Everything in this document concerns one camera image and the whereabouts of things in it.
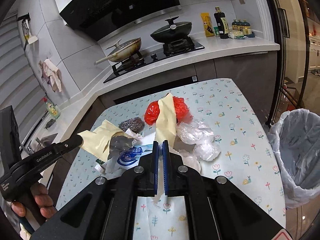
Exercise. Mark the green dish soap bottle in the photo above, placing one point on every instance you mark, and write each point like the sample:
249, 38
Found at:
51, 109

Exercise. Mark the black lidded wok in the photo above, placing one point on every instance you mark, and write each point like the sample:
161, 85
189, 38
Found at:
173, 31

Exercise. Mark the black range hood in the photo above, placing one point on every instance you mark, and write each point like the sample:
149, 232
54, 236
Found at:
104, 18

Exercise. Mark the dark sink scrubber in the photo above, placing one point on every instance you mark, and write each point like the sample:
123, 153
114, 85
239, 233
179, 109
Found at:
50, 123

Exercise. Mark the dark soy sauce bottle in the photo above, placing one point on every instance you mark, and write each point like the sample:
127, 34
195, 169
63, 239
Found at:
222, 23

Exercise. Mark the grey foil wrapper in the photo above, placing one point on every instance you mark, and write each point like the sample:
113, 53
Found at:
120, 144

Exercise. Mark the hanging pink dish cloth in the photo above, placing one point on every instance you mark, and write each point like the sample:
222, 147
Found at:
51, 74

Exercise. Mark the person's left hand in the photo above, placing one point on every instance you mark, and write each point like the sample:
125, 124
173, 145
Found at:
42, 199

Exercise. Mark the floral tablecloth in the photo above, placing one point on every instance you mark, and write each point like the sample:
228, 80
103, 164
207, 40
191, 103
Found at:
246, 157

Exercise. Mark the clear plastic bag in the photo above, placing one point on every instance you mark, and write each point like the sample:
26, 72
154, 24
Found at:
195, 142

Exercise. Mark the black gas stove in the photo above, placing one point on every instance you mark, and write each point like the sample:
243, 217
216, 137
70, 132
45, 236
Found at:
139, 60

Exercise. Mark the trash bin with liner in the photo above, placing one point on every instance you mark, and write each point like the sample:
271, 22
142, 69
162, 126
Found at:
295, 143

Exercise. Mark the seasoning jar set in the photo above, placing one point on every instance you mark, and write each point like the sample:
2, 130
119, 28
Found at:
243, 26

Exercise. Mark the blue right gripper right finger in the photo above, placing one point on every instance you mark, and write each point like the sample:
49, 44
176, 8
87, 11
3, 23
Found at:
166, 166

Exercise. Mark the cream paper strip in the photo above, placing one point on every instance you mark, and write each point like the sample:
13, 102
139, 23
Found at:
166, 121

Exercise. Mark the glass sliding door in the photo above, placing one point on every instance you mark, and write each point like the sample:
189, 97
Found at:
296, 29

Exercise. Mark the white blue printed pouch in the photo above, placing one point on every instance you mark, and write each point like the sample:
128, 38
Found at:
129, 158

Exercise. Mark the white bagged food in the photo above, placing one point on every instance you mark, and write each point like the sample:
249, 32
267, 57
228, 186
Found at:
236, 34

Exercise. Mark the small green jar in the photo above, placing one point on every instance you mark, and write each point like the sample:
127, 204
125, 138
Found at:
216, 31

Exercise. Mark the wall utensil rack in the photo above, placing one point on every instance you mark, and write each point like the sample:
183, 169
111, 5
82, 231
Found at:
28, 37

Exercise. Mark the yellow food packet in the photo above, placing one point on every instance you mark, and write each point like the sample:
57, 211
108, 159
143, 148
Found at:
207, 24

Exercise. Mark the red plastic bag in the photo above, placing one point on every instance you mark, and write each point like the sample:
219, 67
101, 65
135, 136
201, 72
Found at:
152, 111

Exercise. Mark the beige frying pan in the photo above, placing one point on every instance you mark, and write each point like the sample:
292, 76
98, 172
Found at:
122, 51

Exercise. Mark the steel wool scrubber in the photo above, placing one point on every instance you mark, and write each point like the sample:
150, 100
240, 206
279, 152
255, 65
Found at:
136, 125

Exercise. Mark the white tissue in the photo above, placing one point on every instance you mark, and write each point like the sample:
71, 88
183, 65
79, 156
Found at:
134, 135

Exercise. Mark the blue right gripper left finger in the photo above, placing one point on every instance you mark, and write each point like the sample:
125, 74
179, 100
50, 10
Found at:
155, 157

